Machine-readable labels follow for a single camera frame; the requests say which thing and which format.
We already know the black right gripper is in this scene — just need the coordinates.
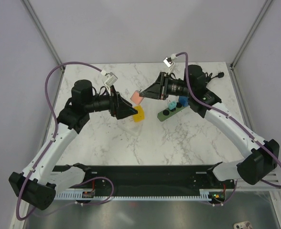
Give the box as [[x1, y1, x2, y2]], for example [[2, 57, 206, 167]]
[[140, 72, 193, 101]]

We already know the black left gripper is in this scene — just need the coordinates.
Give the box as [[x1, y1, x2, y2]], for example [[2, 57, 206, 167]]
[[85, 85, 138, 120]]

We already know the pink plug adapter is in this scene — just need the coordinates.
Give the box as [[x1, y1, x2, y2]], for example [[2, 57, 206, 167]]
[[130, 90, 144, 105]]

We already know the yellow plug adapter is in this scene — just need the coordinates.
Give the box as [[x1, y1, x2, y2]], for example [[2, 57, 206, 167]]
[[132, 105, 145, 123]]

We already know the teal USB plug adapter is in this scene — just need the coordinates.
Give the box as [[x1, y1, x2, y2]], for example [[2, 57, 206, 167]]
[[168, 101, 177, 112]]

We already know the blue cube socket adapter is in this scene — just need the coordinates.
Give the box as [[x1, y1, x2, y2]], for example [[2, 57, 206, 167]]
[[178, 96, 189, 107]]

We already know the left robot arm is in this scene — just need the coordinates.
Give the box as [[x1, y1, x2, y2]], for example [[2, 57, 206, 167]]
[[9, 80, 138, 210]]

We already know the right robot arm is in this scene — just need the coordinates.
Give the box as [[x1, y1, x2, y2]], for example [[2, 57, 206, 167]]
[[140, 64, 280, 188]]

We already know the green power strip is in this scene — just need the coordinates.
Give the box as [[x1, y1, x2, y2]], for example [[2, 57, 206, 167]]
[[157, 105, 185, 122]]

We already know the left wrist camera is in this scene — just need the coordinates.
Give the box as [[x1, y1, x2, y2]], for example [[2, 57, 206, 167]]
[[100, 70, 118, 94]]

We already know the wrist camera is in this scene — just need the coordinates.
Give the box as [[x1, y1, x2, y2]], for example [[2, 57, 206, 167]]
[[163, 53, 177, 74], [100, 70, 118, 94]]

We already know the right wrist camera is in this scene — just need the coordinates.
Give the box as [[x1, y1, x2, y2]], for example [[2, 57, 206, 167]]
[[163, 53, 177, 74]]

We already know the black power cord with plug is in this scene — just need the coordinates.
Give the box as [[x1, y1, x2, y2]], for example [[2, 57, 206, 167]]
[[205, 71, 225, 83]]

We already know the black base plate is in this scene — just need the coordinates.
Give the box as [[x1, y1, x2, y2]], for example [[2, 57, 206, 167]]
[[52, 162, 241, 198]]

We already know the aluminium frame rail right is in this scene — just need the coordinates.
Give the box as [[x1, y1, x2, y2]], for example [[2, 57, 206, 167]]
[[228, 0, 274, 70]]

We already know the aluminium frame rail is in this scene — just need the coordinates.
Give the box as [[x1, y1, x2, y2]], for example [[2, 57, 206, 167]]
[[21, 0, 62, 65], [228, 0, 274, 70]]

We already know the white slotted cable duct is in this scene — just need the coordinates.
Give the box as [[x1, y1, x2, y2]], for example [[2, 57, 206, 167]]
[[54, 189, 224, 201]]

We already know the aluminium frame rail left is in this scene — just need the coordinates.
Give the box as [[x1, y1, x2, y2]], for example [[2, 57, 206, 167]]
[[21, 0, 62, 65]]

